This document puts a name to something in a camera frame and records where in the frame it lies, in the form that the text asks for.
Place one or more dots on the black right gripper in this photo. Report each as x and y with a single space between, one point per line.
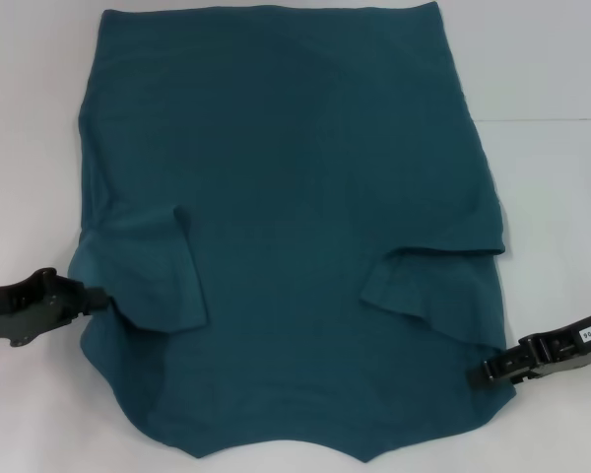
576 345

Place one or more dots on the teal blue shirt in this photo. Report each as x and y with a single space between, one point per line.
285 197

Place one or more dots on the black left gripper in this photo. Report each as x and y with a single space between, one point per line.
19 310

